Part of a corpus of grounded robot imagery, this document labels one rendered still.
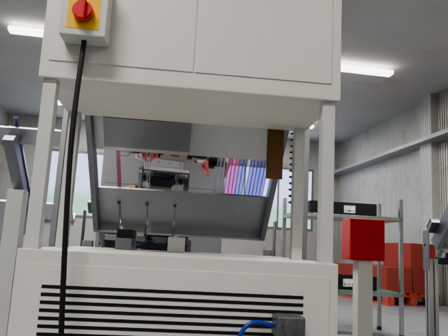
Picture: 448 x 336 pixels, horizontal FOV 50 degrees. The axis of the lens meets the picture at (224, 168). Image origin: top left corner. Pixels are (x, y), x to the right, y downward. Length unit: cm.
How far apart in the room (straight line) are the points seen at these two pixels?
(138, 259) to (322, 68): 61
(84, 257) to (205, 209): 93
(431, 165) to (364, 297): 569
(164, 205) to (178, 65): 90
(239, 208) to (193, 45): 94
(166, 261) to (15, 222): 98
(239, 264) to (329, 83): 47
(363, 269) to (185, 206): 73
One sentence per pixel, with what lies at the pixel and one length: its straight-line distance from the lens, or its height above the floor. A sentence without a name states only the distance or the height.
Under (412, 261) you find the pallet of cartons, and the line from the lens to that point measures 701.
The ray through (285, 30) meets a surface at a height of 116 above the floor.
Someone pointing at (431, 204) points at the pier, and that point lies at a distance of 747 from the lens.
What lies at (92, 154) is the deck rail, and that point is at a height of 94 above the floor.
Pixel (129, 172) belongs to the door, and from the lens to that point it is 998.
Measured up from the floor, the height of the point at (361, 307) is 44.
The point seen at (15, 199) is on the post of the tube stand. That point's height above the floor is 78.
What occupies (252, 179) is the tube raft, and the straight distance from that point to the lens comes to 186.
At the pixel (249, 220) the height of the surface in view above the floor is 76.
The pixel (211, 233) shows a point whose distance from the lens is 200.
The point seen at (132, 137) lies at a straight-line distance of 170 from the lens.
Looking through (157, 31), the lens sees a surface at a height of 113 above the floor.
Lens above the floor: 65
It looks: 9 degrees up
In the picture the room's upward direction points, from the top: 3 degrees clockwise
